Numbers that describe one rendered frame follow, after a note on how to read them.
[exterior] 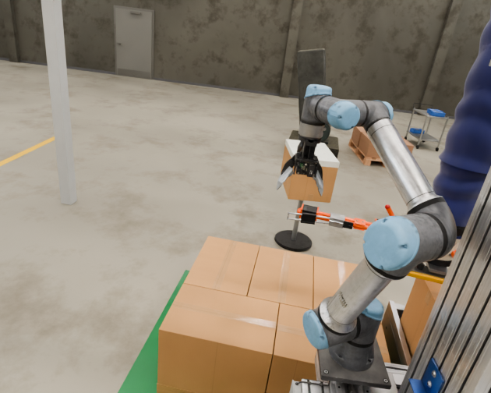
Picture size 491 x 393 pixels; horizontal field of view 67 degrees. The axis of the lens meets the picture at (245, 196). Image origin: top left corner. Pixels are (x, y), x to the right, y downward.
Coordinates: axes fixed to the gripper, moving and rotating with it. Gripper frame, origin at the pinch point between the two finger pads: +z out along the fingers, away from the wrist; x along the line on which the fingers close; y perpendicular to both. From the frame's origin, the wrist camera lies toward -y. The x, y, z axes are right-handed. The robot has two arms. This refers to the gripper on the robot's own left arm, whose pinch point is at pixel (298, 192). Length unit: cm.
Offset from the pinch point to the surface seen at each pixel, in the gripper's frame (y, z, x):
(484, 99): -28, -35, 64
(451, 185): -30, 0, 64
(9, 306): -81, 152, -178
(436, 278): -23, 41, 68
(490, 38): -34, -55, 61
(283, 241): -222, 149, 21
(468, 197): -27, 3, 71
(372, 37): -1197, -64, 284
